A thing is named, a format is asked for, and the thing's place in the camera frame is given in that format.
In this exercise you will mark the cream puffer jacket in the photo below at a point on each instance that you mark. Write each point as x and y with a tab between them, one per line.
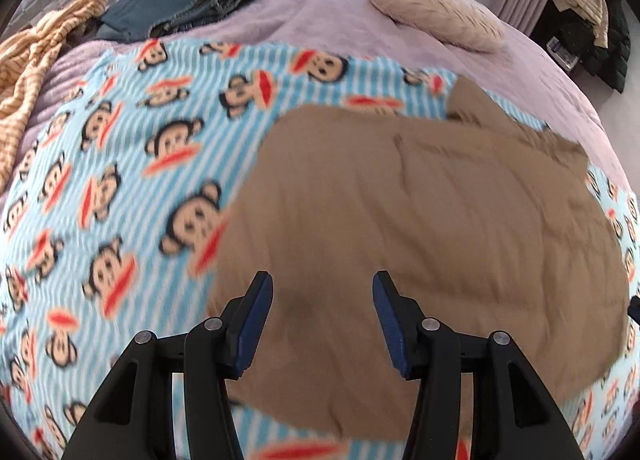
587	7

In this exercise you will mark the round cream knitted cushion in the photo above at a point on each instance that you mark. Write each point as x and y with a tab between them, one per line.
435	10

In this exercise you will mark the small grey device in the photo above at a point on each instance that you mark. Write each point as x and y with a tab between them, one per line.
562	55

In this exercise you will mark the tan padded jacket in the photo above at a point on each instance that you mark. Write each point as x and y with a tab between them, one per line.
400	215

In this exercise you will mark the folded blue jeans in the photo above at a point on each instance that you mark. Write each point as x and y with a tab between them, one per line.
150	12

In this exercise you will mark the yellow striped cloth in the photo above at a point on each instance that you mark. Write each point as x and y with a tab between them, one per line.
30	70

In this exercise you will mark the blue striped monkey print blanket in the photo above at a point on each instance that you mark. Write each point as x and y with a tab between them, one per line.
125	165

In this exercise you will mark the purple bed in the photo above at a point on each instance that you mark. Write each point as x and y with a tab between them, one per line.
310	10

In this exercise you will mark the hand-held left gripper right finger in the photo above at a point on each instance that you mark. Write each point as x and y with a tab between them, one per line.
390	325

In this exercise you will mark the black puffer coat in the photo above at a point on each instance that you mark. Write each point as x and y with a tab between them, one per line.
617	55

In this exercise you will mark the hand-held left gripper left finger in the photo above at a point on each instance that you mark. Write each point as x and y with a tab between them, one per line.
255	325

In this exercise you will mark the black hanging garment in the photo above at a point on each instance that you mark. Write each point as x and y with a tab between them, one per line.
575	32

